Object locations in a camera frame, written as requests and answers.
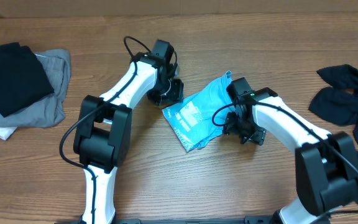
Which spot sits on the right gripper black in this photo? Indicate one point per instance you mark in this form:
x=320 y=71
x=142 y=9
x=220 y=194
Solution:
x=258 y=137

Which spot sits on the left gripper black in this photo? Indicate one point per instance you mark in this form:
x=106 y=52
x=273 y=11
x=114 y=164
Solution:
x=176 y=94

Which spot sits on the light blue printed t-shirt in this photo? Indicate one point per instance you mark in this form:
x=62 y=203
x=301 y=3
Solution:
x=197 y=119

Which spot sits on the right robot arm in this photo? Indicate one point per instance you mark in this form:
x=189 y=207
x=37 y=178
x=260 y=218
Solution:
x=326 y=167

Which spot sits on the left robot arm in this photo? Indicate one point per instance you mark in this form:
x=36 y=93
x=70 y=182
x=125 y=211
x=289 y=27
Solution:
x=103 y=131

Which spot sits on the grey folded garment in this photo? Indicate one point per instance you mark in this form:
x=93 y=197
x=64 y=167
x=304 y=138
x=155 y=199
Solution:
x=48 y=111

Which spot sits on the black folded garment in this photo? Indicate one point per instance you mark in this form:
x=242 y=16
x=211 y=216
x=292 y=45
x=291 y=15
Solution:
x=23 y=80

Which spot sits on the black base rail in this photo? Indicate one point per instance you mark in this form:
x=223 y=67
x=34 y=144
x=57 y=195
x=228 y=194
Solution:
x=246 y=220

